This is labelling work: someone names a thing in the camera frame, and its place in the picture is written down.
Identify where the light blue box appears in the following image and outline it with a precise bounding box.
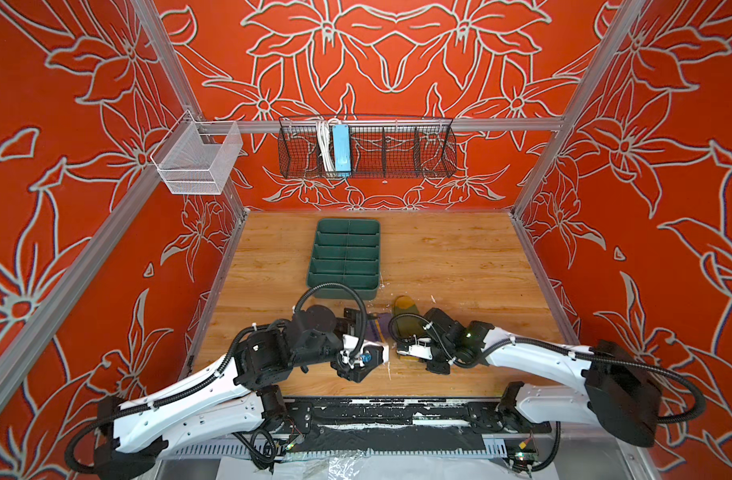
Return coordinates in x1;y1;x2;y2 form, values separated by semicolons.
331;123;352;177

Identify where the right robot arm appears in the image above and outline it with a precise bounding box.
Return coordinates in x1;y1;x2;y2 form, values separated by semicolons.
418;308;707;448

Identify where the green divided tray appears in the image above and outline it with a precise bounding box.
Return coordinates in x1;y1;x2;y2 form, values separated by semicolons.
307;217;381;301

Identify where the black wire basket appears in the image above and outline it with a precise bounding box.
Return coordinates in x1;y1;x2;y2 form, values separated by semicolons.
278;115;459;180

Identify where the purple sock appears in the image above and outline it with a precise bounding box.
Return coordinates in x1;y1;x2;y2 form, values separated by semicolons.
366;313;394;343

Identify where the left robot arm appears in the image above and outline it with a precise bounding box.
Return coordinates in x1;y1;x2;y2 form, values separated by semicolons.
64;305;389;479

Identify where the clear plastic bin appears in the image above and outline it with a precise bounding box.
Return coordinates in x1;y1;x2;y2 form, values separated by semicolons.
151;111;244;195

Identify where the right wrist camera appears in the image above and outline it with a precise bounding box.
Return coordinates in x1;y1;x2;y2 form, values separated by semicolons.
397;339;434;361

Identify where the green striped sock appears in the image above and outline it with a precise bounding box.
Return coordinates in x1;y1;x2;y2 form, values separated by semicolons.
390;295;432;362

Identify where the white cable bundle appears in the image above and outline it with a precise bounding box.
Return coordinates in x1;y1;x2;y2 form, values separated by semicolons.
316;119;335;175

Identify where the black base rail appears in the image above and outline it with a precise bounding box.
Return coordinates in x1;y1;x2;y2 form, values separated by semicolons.
260;397;554;458

